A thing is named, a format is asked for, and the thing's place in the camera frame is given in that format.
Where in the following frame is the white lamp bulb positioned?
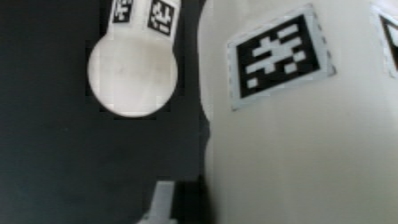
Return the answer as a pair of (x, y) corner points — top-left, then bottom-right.
(86, 0), (181, 118)

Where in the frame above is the white lamp shade with markers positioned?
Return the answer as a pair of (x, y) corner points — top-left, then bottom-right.
(197, 0), (398, 224)

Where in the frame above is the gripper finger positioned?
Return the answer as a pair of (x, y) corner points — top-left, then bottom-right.
(136, 174), (209, 224)

